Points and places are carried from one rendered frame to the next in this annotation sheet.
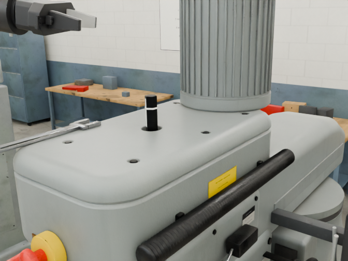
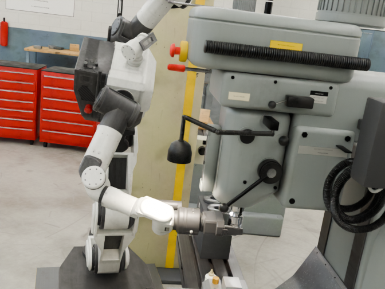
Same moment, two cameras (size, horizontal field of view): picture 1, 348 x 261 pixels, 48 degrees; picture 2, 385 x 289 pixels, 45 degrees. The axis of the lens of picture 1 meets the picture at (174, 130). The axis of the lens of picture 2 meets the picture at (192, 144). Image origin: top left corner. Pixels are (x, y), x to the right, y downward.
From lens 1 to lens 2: 95 cm
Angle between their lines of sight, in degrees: 42
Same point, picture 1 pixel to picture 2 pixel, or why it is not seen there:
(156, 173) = (229, 12)
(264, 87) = (366, 10)
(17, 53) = not seen: hidden behind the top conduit
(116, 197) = (203, 14)
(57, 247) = (184, 45)
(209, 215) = (254, 49)
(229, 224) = (294, 88)
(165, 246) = (215, 43)
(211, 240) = (271, 86)
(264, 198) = (349, 99)
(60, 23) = not seen: outside the picture
